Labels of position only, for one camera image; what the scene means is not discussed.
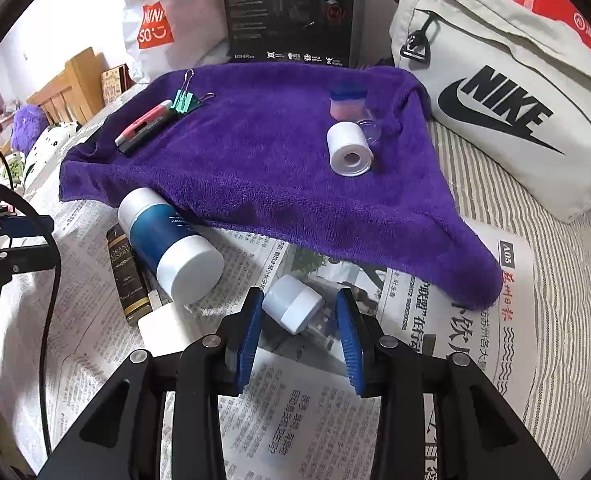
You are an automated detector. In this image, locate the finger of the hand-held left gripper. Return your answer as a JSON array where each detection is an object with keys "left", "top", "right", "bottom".
[
  {"left": 0, "top": 212, "right": 55, "bottom": 240},
  {"left": 0, "top": 242, "right": 58, "bottom": 276}
]

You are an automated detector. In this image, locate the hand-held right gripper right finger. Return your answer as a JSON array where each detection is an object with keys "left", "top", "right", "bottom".
[{"left": 335, "top": 287, "right": 559, "bottom": 480}]

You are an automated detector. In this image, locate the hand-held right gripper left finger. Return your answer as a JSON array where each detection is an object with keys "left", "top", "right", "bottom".
[{"left": 38, "top": 287, "right": 266, "bottom": 480}]

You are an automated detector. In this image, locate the small white bottle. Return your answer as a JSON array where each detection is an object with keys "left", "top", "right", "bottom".
[{"left": 262, "top": 274, "right": 323, "bottom": 335}]

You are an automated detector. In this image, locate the black rectangular tube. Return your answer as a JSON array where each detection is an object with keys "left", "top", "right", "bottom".
[{"left": 118, "top": 115, "right": 178, "bottom": 156}]

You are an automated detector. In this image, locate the pink highlighter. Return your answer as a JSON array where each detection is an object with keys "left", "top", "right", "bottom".
[{"left": 114, "top": 100, "right": 173, "bottom": 145}]

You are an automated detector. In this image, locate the white tape roll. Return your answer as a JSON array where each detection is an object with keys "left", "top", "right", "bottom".
[{"left": 326, "top": 121, "right": 375, "bottom": 177}]

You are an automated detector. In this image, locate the green binder clip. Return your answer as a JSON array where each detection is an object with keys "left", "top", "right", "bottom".
[{"left": 172, "top": 69, "right": 215, "bottom": 115}]

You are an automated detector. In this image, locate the small clear jar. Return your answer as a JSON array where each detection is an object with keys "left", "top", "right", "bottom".
[{"left": 358, "top": 110, "right": 382, "bottom": 143}]

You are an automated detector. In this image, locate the clear jar with blue lid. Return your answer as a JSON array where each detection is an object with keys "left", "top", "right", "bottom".
[{"left": 329, "top": 82, "right": 369, "bottom": 122}]

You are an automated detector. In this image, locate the polka dot cloth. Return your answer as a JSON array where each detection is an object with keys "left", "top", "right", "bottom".
[{"left": 22, "top": 121, "right": 78, "bottom": 176}]

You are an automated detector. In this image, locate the newspaper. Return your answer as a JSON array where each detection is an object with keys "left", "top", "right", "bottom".
[{"left": 0, "top": 180, "right": 541, "bottom": 480}]

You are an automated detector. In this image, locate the purple plush toy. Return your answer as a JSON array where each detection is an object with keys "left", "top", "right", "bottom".
[{"left": 12, "top": 105, "right": 46, "bottom": 153}]

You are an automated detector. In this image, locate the black and gold tube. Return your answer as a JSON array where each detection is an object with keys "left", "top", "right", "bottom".
[{"left": 106, "top": 224, "right": 152, "bottom": 327}]

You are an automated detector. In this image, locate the blue and white bottle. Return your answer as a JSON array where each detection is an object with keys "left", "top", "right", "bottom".
[{"left": 117, "top": 187, "right": 225, "bottom": 306}]

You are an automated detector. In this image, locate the brown patterned book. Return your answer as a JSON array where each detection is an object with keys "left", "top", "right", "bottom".
[{"left": 100, "top": 62, "right": 131, "bottom": 106}]

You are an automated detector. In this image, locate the purple towel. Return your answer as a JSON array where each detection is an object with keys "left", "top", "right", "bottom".
[{"left": 58, "top": 62, "right": 503, "bottom": 311}]

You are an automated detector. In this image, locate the white plastic shopping bag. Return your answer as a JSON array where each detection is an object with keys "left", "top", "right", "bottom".
[{"left": 120, "top": 0, "right": 231, "bottom": 83}]

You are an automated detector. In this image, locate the black headphone box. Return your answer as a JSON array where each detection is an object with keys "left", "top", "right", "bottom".
[{"left": 220, "top": 0, "right": 359, "bottom": 68}]

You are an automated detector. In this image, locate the grey waist bag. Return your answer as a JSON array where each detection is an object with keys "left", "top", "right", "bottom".
[{"left": 390, "top": 0, "right": 591, "bottom": 223}]

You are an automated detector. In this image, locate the red paper bag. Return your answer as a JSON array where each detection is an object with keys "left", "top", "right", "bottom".
[{"left": 513, "top": 0, "right": 591, "bottom": 68}]

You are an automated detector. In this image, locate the wooden bed frame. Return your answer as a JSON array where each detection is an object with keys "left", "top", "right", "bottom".
[{"left": 0, "top": 47, "right": 108, "bottom": 171}]

